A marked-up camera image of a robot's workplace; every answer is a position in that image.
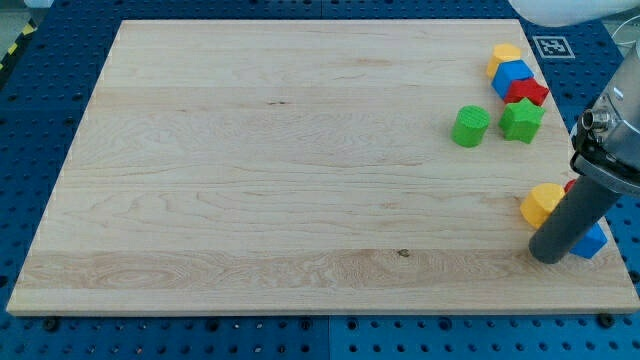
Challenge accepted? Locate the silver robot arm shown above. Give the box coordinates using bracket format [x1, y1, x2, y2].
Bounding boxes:
[571, 44, 639, 197]

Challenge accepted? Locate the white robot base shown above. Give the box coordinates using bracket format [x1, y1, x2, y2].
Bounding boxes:
[508, 0, 639, 27]

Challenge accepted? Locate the wooden board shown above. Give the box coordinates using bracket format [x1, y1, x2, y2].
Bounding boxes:
[7, 19, 639, 316]

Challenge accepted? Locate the green cylinder block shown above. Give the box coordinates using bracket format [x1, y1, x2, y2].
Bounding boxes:
[451, 105, 490, 148]

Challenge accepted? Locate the green star block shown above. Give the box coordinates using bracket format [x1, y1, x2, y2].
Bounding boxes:
[498, 98, 546, 144]

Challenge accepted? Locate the blue cube block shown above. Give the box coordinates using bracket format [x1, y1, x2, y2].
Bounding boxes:
[491, 60, 534, 99]

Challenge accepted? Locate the yellow cylinder block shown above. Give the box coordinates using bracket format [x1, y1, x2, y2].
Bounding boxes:
[520, 183, 565, 229]

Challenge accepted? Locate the yellow hexagon block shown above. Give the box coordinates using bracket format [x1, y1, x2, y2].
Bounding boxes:
[486, 43, 522, 79]

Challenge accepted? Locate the red star block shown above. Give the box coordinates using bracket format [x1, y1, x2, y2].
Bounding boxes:
[503, 78, 549, 106]

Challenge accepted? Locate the red block behind tool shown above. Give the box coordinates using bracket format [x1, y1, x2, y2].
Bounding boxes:
[564, 179, 577, 193]

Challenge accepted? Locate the white fiducial marker tag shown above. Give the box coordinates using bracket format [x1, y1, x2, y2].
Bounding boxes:
[533, 35, 575, 59]

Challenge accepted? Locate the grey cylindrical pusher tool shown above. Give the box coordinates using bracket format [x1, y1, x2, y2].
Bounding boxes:
[528, 175, 621, 264]

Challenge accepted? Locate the blue block under tool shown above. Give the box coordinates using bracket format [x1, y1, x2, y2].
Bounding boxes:
[570, 223, 607, 259]

